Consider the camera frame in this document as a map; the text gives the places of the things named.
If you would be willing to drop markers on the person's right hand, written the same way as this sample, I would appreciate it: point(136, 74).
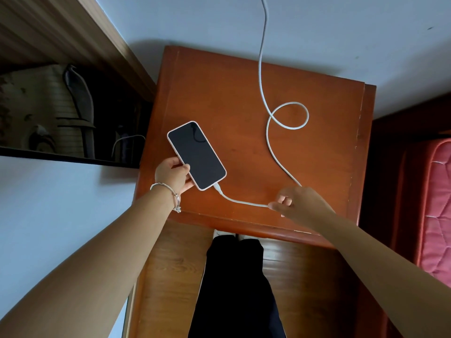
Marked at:
point(304, 205)

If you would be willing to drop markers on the person's left hand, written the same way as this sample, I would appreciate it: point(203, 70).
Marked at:
point(169, 174)

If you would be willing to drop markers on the person's left thumb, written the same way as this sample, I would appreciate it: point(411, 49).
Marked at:
point(182, 168)

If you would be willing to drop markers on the person's right thumb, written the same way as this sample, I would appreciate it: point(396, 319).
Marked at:
point(276, 206)

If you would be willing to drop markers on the smartphone with pink case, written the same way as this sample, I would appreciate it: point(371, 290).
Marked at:
point(196, 155)

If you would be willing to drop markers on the person's right forearm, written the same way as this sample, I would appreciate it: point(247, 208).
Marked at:
point(384, 274)

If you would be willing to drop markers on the person's left forearm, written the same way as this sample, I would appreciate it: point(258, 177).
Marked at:
point(91, 263)

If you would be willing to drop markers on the white shoe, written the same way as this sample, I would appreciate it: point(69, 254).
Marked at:
point(223, 234)
point(246, 237)

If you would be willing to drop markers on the reddish brown wooden nightstand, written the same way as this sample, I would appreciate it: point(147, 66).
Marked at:
point(225, 102)

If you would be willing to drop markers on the black trousers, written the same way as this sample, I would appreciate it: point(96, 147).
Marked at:
point(234, 292)

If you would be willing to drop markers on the wooden framed dark mirror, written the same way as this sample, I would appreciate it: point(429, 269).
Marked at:
point(53, 109)

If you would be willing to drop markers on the red quilted mattress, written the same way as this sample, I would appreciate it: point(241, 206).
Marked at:
point(437, 207)

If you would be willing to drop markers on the dark red bed frame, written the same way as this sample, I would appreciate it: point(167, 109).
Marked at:
point(387, 193)

